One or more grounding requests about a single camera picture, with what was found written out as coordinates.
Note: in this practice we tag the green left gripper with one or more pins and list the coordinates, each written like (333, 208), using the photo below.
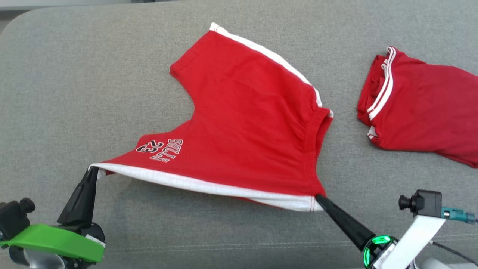
(56, 239)

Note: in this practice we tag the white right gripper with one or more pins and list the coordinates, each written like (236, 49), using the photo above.
(418, 239)

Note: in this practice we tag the red Bulls 23 jersey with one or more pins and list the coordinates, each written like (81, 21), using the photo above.
(429, 112)

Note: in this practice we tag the red shorts with white trim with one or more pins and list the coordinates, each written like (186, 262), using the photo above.
(242, 130)

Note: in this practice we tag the grey fabric sofa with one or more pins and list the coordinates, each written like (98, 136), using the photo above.
(74, 74)

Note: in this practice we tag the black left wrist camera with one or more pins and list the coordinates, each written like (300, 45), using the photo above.
(13, 220)

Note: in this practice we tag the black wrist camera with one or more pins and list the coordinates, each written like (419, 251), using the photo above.
(13, 220)
(427, 203)

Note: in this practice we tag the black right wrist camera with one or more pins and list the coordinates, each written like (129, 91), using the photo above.
(427, 203)

